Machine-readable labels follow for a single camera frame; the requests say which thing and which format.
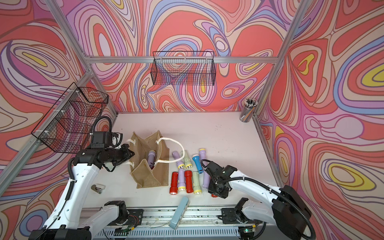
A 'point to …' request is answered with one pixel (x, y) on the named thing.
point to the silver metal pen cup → (247, 111)
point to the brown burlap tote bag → (139, 149)
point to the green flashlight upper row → (188, 163)
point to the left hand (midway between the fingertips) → (136, 152)
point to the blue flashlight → (196, 157)
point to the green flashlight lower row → (197, 189)
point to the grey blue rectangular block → (180, 213)
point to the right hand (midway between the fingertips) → (214, 197)
